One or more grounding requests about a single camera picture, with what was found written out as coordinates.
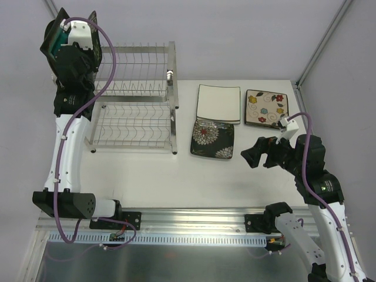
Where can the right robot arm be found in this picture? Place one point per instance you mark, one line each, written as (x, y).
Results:
(335, 259)

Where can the white slotted cable duct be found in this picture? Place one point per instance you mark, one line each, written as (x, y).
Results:
(172, 239)

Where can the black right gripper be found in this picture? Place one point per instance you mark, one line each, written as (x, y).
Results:
(270, 152)

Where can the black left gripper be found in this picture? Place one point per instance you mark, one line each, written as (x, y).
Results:
(96, 47)

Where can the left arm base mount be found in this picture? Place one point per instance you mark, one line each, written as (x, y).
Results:
(133, 217)

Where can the dark square teal-centre plate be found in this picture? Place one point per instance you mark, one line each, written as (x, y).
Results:
(60, 35)

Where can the round silver-rimmed cream plate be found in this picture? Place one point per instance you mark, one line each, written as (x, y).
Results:
(48, 44)

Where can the stainless steel dish rack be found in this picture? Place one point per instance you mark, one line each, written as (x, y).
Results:
(138, 109)

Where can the aluminium frame rail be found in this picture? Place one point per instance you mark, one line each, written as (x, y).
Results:
(229, 221)

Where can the cream floral square plate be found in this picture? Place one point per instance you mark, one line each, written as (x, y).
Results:
(264, 108)

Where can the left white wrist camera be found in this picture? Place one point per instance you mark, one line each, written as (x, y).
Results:
(79, 32)

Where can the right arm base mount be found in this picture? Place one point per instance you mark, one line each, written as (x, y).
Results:
(258, 223)

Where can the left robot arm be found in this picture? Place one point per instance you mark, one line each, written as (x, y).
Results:
(61, 196)

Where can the black chrysanthemum square plate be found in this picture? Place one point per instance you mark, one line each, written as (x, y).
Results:
(97, 51)

